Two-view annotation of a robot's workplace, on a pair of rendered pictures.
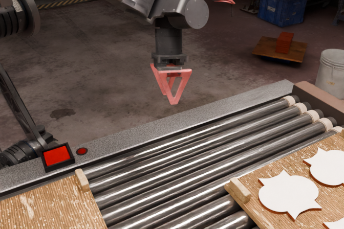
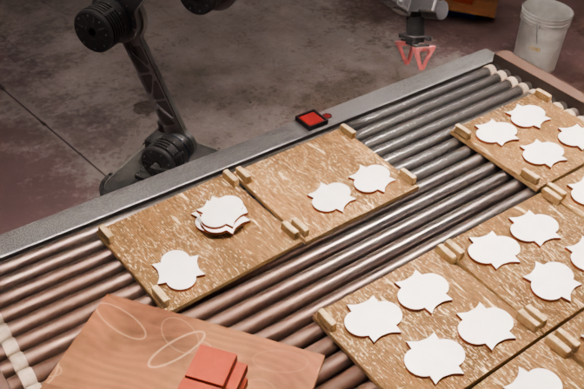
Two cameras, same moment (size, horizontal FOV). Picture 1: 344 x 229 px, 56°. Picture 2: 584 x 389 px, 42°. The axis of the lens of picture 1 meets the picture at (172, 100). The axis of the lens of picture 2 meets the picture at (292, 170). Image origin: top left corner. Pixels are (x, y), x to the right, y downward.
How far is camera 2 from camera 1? 172 cm
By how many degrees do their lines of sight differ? 9
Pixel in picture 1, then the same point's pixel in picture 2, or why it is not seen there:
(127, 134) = (358, 102)
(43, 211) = (330, 150)
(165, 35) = (416, 22)
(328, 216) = (523, 144)
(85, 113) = (185, 105)
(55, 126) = (149, 124)
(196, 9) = (441, 7)
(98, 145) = (338, 111)
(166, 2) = (421, 2)
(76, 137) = not seen: hidden behind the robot
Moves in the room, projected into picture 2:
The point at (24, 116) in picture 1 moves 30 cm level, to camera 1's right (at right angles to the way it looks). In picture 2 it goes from (170, 103) to (242, 101)
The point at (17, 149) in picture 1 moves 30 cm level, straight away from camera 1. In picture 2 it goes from (168, 142) to (130, 110)
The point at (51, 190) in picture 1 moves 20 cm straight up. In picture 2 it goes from (327, 139) to (331, 83)
